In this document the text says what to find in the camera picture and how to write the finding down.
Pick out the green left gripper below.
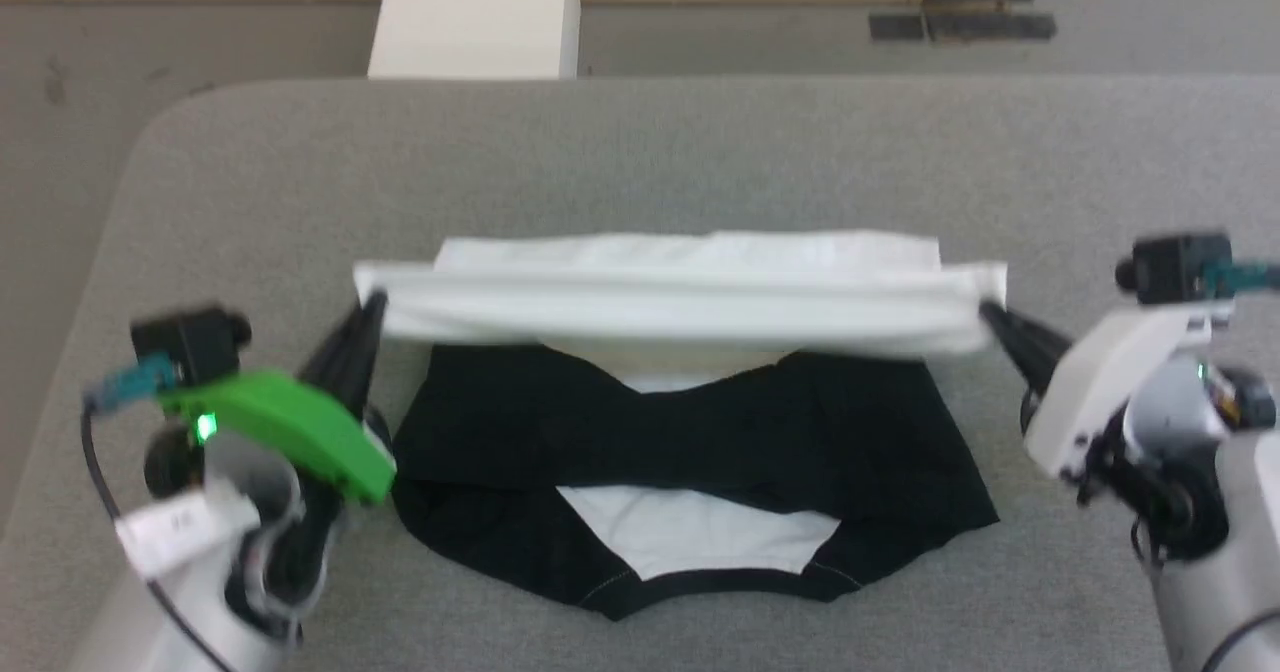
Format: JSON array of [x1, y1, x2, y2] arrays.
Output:
[[158, 290, 398, 506]]

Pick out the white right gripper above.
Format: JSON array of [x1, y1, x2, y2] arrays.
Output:
[[978, 300, 1233, 481]]

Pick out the black and white garment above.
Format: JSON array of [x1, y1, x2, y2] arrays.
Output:
[[352, 230, 1009, 621]]

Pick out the white box pillar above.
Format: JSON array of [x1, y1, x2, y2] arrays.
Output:
[[367, 0, 583, 81]]

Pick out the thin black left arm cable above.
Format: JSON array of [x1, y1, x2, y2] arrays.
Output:
[[82, 387, 236, 672]]

